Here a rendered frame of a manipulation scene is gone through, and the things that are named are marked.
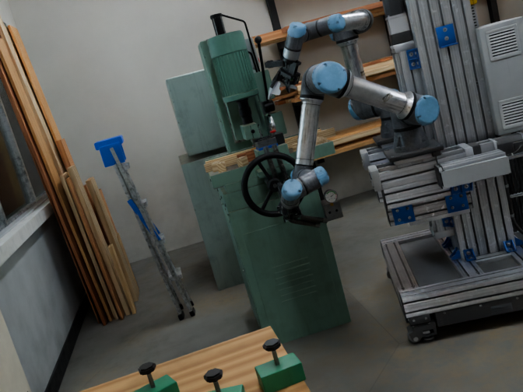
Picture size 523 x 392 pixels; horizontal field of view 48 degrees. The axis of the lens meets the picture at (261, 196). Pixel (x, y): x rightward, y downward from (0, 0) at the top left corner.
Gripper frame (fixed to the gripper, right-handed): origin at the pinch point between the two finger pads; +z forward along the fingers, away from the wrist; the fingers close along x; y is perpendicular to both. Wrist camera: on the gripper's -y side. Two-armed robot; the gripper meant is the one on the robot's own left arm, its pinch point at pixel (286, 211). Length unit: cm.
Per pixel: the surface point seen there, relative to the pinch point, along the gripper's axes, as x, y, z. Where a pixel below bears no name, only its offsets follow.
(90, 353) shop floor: -120, 15, 113
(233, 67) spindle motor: -2, -73, -6
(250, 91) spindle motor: 3, -62, 2
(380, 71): 135, -143, 172
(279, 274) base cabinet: -8.0, 17.8, 37.3
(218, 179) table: -23.6, -27.8, 11.4
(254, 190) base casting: -8.9, -19.4, 16.2
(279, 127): 16, -54, 32
